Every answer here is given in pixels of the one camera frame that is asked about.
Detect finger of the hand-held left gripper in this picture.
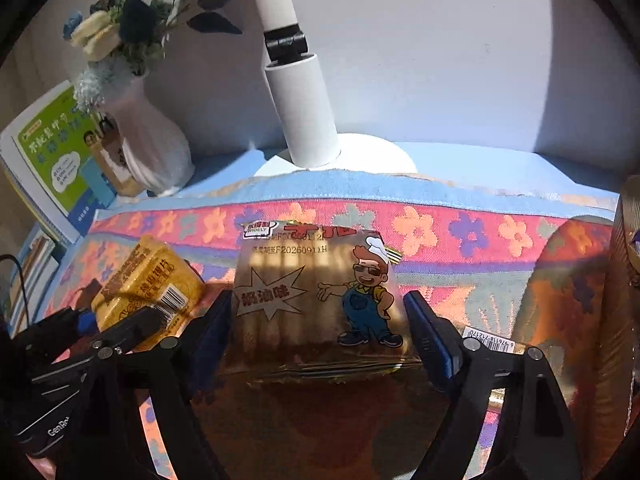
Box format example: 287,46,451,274
92,305,173,357
30,307,101,358

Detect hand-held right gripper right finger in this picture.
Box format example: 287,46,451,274
404,290,583,480

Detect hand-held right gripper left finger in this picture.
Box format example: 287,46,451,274
65,290,237,480

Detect yellow snack packet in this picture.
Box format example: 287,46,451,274
90,234,207,353

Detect cartoon chef bread packet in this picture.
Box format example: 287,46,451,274
220,220,423,386

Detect brown wooden basket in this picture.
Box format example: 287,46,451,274
590,175,640,480

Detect snack packet with barcode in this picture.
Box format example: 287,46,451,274
460,325,531,411

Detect stack of flat books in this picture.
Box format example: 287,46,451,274
10,230,66,336

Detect floral cloth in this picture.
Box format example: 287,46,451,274
45,170,621,480

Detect brown paper box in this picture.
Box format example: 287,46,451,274
92,127,146,196

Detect green cover book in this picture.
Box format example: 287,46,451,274
0,80,118,246

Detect white desk lamp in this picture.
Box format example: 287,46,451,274
250,0,418,178

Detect artificial flower bouquet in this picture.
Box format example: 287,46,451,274
62,0,246,111

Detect black cable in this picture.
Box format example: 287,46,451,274
0,254,31,321

